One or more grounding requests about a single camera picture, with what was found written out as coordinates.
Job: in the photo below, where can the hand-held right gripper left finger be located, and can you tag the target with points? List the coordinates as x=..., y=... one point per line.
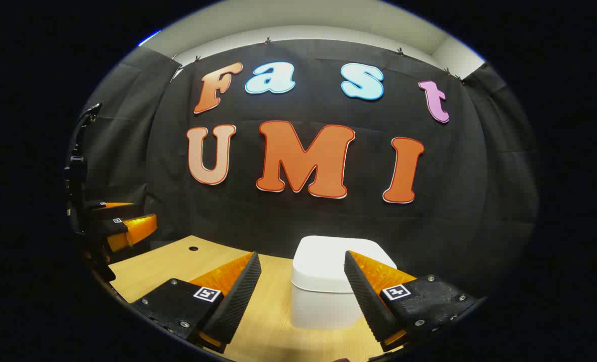
x=238, y=301

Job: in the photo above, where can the wooden desktop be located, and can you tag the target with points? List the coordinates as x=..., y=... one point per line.
x=273, y=311

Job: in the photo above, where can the black backdrop cloth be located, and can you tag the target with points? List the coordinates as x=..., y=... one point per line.
x=303, y=221

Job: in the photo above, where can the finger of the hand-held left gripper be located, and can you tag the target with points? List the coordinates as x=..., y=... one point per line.
x=135, y=229
x=112, y=210

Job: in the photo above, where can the white desktop garbage bin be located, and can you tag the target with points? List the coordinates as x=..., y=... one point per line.
x=323, y=271

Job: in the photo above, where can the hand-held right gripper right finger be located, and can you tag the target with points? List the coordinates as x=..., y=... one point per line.
x=366, y=301

